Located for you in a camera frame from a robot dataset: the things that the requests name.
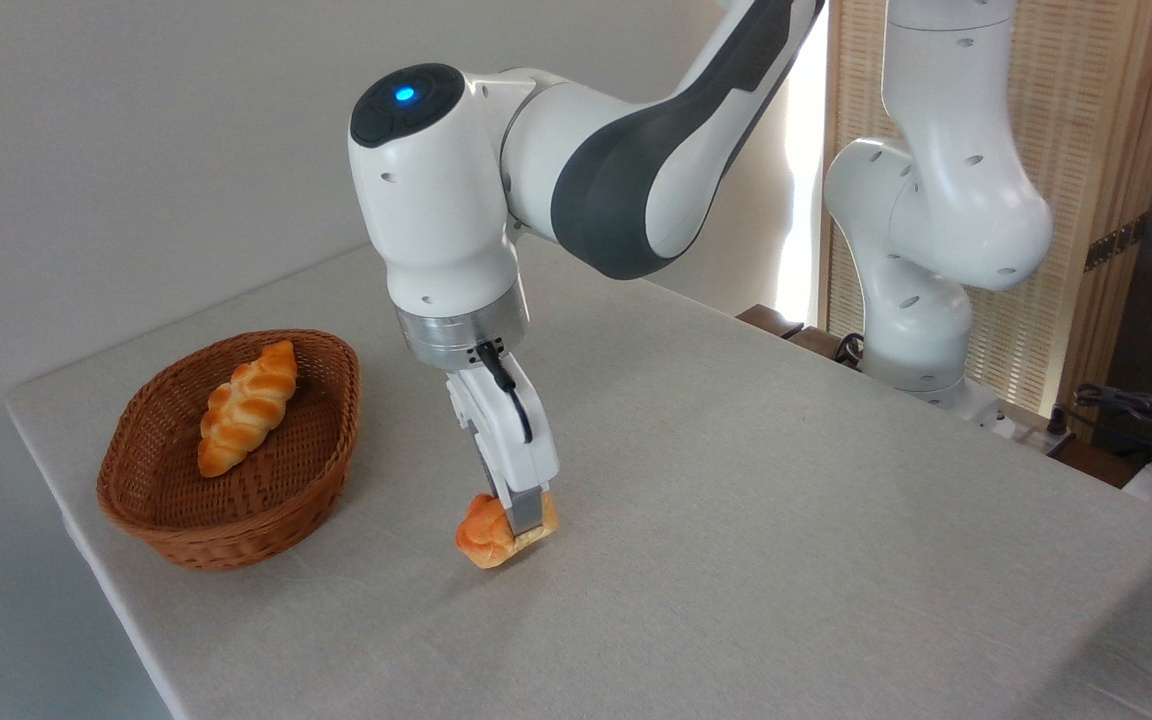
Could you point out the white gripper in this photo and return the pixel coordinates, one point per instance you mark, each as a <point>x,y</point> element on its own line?
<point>516,440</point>

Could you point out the round orange bread roll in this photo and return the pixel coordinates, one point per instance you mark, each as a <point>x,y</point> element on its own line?
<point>484,540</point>

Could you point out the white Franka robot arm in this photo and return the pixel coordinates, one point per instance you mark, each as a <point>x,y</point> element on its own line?
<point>436,200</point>

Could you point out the long braided bread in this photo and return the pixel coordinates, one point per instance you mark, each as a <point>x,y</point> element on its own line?
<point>246,405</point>

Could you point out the brown wicker basket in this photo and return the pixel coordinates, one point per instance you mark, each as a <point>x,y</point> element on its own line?
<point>276,490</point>

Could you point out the dark brown wooden furniture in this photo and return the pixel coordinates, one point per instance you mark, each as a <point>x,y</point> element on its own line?
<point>806,335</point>

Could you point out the white power strip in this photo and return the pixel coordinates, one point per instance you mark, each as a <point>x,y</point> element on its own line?
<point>1031,432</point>

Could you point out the metal screen hinge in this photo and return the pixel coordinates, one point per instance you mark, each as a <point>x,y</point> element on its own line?
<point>1116,242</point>

